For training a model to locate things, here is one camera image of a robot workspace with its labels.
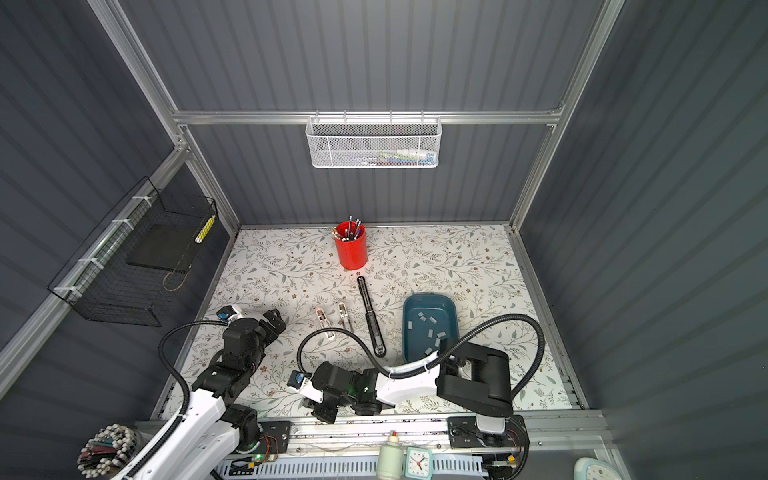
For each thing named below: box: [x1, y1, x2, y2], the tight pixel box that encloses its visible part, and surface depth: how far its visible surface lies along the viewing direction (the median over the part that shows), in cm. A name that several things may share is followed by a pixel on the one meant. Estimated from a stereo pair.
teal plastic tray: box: [402, 293, 460, 364], surface depth 93 cm
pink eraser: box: [315, 307, 335, 340], surface depth 93 cm
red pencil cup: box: [333, 221, 368, 271], surface depth 104 cm
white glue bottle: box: [376, 430, 404, 480], surface depth 66 cm
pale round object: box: [573, 457, 624, 480], surface depth 68 cm
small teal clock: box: [405, 447, 433, 480], surface depth 70 cm
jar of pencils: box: [77, 423, 137, 478], surface depth 59 cm
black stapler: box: [357, 276, 387, 358], surface depth 96 cm
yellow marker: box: [194, 214, 216, 244], surface depth 82 cm
